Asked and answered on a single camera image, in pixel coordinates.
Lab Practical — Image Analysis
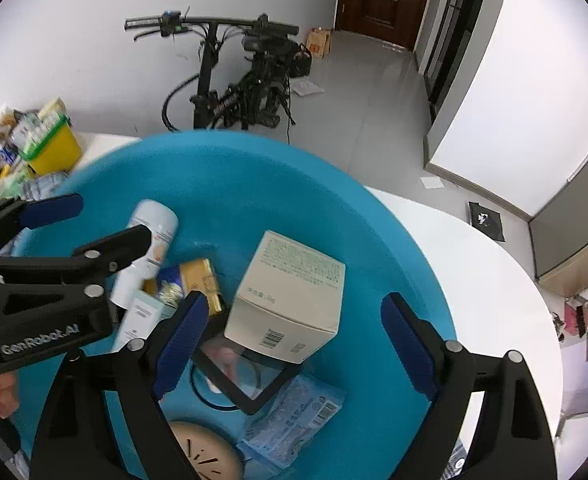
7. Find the grey beige refrigerator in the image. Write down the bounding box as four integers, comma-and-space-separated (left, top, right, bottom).
529, 145, 588, 297

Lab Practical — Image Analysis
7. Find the black bag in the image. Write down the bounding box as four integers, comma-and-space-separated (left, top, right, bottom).
466, 201, 506, 242

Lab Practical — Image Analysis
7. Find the brown paper bag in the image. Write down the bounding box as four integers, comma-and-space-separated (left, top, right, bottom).
306, 27, 333, 57

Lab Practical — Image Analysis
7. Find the black folding bicycle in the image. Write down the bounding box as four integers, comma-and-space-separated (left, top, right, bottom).
125, 7, 313, 133

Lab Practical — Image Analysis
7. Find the light blue tissue pack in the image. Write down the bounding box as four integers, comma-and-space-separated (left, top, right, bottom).
236, 372, 345, 470

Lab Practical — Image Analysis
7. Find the blue plaid shirt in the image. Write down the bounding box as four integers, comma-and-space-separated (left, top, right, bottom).
21, 172, 69, 201

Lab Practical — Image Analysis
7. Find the white spray can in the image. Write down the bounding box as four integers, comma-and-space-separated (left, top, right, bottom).
110, 199, 179, 311

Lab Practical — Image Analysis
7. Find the blue white snack packet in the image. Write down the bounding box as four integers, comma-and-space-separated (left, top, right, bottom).
144, 265, 191, 308

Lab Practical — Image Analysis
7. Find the black framed mirror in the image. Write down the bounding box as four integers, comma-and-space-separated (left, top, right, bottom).
194, 330, 302, 416

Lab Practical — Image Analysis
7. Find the pale teal small box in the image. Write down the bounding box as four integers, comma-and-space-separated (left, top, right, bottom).
111, 290, 177, 353

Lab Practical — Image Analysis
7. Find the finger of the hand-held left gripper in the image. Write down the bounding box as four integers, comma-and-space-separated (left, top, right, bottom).
0, 224, 153, 297
0, 193, 85, 262

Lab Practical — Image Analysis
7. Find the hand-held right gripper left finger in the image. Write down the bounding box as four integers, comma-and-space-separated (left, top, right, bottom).
26, 290, 212, 480

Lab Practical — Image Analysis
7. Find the yellow bin with green rim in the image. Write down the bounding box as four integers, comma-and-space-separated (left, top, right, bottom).
21, 115, 82, 177

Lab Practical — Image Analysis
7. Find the beige round clock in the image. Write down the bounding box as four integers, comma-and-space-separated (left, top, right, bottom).
169, 421, 245, 480

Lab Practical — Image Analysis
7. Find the blue plastic basin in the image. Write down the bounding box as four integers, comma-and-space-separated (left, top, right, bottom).
11, 130, 460, 480

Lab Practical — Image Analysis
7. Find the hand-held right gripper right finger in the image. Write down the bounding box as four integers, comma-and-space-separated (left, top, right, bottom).
380, 292, 560, 480

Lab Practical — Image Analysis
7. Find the gold foil packet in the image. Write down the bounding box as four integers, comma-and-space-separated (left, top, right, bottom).
181, 258, 225, 316

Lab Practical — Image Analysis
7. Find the dark brown door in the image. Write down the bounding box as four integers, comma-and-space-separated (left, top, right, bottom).
335, 0, 437, 51

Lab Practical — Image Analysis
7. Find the cream cardboard box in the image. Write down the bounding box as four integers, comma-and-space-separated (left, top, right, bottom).
224, 230, 346, 365

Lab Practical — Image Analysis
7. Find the black framed glass door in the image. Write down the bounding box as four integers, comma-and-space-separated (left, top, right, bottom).
423, 0, 494, 122

